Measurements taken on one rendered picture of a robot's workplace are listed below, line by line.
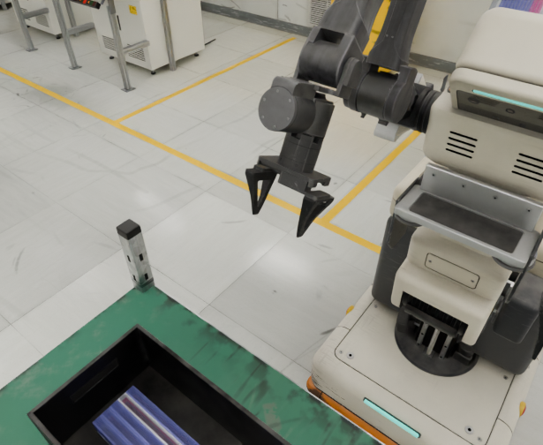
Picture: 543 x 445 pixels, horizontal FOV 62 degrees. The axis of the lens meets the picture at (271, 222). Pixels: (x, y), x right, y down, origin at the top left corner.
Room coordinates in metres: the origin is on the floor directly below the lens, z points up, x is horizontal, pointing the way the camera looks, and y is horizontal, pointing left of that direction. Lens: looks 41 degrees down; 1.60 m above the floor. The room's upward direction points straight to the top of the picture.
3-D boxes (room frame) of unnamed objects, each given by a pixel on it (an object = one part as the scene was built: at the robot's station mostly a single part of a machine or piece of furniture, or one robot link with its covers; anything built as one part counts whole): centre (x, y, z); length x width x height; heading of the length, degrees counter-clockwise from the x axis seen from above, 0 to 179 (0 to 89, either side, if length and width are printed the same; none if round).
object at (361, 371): (0.90, -0.57, 0.16); 0.67 x 0.64 x 0.25; 142
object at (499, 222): (0.67, -0.39, 0.99); 0.28 x 0.16 x 0.22; 52
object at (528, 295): (0.73, -0.51, 0.68); 0.28 x 0.27 x 0.25; 52
